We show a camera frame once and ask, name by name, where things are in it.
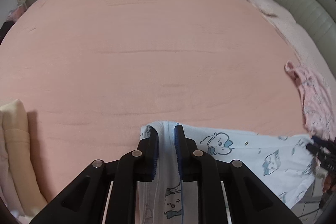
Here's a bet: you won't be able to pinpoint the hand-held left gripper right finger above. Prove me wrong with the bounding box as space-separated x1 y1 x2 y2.
174 124 302 224

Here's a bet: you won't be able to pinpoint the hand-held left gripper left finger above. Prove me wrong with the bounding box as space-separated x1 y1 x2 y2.
29 130 160 224

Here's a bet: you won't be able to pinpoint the light blue printed pajama shorts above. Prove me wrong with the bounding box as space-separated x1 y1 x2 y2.
139 120 319 224

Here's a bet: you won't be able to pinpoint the pink printed pajama garment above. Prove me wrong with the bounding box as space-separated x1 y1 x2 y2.
285 61 336 135

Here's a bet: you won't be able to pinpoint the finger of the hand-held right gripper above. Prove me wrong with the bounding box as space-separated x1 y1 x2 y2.
306 136 324 155

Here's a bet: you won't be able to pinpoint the large beige pillow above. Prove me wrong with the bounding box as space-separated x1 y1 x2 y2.
262 4 336 88

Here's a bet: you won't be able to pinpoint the cream folded garment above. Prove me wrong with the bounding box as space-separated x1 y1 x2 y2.
0 99 49 216

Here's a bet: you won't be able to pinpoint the bed with pink sheet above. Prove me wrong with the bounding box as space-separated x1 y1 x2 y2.
0 0 336 224

